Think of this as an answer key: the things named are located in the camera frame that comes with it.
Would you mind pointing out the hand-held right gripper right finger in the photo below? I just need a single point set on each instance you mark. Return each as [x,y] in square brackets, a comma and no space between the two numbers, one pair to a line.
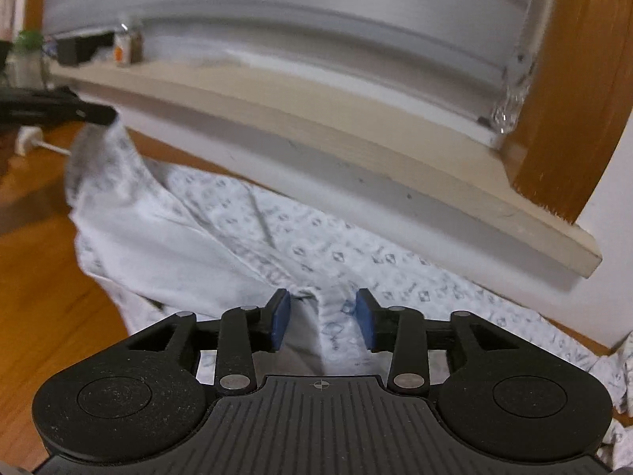
[365,319]

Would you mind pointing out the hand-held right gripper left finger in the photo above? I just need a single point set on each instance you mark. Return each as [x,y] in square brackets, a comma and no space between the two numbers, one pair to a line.
[281,319]

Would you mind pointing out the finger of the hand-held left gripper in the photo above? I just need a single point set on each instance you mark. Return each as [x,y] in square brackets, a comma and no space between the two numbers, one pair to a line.
[74,106]

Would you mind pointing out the white patterned shirt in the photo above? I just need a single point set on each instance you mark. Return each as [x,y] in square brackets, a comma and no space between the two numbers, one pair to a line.
[173,237]

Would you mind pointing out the white power strip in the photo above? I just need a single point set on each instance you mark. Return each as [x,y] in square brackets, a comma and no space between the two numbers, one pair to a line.
[28,139]

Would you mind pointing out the black box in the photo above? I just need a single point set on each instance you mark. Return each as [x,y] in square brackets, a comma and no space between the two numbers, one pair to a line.
[74,49]

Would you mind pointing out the glass jar with orange label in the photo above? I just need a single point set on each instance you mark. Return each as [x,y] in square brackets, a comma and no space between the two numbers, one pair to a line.
[126,49]

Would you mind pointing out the beige window sill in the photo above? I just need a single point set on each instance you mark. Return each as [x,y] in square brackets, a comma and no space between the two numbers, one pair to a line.
[346,123]

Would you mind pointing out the white window blind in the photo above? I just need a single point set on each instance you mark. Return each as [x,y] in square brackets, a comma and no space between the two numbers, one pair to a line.
[296,10]

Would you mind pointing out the wooden window frame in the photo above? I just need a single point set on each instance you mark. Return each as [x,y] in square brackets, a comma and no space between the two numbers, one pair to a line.
[568,109]

